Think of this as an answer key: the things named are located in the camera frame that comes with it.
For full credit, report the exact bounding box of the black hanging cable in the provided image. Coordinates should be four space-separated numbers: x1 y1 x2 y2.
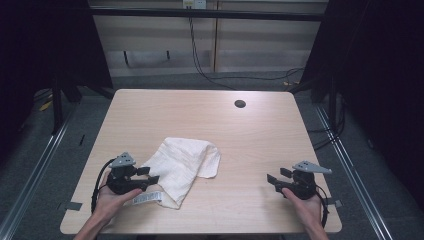
188 16 305 92

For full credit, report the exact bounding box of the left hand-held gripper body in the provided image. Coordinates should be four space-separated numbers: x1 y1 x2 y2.
106 152 148 195

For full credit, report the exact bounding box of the black metal stand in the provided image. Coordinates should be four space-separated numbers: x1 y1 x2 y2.
50 74 65 136

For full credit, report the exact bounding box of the white towel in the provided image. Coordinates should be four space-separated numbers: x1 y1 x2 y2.
124 136 222 210

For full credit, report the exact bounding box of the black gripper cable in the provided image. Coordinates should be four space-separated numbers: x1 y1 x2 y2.
90 158 116 214
314 184 330 230

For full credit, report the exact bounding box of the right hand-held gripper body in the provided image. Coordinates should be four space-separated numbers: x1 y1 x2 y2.
283 160 333 201

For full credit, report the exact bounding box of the aluminium floor rail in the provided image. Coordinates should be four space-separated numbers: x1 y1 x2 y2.
0 106 76 240
314 105 396 240

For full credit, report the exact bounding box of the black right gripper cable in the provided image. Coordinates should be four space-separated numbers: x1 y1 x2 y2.
314 184 330 230

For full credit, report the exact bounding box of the white wall socket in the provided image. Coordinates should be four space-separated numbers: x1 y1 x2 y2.
182 0 208 10

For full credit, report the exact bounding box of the person's left hand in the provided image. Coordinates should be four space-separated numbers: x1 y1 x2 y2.
96 171 143 221

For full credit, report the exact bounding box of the person's right hand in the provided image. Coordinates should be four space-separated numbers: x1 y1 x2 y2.
282 188 324 230

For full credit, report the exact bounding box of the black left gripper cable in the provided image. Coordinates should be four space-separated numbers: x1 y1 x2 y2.
90 158 116 214

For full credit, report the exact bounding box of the black curtain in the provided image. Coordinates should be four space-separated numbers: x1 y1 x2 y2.
299 0 424 204
0 0 114 164

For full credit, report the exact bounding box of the black horizontal frame bar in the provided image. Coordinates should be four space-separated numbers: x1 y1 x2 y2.
89 7 325 22

